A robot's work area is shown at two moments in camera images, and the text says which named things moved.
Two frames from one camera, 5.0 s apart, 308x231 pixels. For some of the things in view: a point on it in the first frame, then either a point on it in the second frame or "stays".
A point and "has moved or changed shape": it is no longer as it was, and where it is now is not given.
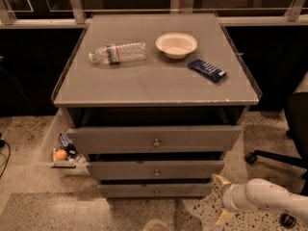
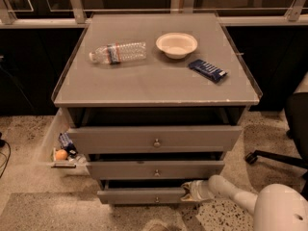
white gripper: [229, 197] to [201, 190]
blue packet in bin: [66, 143] stays
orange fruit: [61, 155] stays
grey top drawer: [155, 139] stays
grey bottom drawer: [156, 191] has moved or changed shape
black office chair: [296, 115] stays
